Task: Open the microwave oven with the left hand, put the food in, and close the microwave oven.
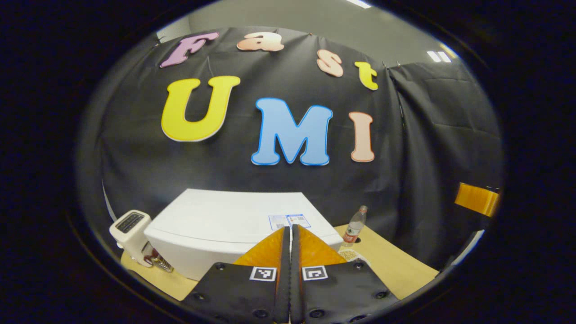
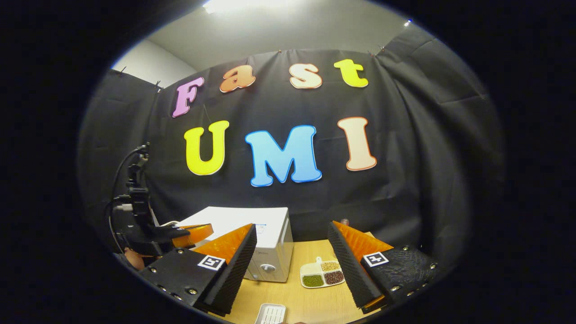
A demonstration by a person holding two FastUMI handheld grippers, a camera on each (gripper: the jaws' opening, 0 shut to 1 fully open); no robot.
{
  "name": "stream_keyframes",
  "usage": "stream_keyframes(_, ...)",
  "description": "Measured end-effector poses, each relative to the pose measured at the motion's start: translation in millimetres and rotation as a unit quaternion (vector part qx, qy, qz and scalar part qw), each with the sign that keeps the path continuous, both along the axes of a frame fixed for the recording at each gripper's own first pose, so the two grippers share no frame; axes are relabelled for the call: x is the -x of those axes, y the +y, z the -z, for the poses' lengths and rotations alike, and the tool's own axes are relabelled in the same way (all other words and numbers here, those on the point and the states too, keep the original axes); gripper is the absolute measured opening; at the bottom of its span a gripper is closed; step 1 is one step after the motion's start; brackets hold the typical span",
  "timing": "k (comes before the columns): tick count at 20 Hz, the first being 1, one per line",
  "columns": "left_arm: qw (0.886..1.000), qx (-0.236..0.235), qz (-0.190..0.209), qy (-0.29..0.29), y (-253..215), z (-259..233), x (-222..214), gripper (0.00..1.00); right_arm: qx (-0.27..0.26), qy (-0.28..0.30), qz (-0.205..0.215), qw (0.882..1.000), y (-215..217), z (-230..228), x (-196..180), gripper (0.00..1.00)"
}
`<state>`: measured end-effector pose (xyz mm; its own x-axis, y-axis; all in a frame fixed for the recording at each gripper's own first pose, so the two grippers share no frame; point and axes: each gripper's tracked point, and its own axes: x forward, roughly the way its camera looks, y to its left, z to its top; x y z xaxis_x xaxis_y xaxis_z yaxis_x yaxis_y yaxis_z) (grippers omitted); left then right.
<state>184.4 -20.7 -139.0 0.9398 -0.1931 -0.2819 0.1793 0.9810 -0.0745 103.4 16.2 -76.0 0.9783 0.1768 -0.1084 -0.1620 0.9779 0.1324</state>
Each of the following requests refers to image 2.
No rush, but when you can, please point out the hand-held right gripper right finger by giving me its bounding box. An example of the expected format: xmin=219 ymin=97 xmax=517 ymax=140
xmin=327 ymin=220 xmax=439 ymax=314

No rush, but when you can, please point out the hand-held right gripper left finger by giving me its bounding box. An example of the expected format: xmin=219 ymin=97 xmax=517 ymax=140
xmin=139 ymin=224 xmax=258 ymax=317

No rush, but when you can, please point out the white microwave oven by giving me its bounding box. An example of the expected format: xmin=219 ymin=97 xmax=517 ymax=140
xmin=173 ymin=206 xmax=294 ymax=283

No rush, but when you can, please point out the white divided dish of beans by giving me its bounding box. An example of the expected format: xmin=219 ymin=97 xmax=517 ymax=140
xmin=300 ymin=256 xmax=346 ymax=289

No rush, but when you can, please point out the white rectangular tray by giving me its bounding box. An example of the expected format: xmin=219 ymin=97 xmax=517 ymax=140
xmin=255 ymin=303 xmax=287 ymax=324

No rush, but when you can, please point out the black backdrop cloth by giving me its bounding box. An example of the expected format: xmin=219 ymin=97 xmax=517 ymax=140
xmin=76 ymin=27 xmax=504 ymax=270

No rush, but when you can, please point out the large ceiling light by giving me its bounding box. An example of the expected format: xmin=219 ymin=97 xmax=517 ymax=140
xmin=202 ymin=0 xmax=288 ymax=14

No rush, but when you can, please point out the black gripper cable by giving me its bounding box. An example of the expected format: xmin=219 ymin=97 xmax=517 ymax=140
xmin=104 ymin=143 xmax=150 ymax=252

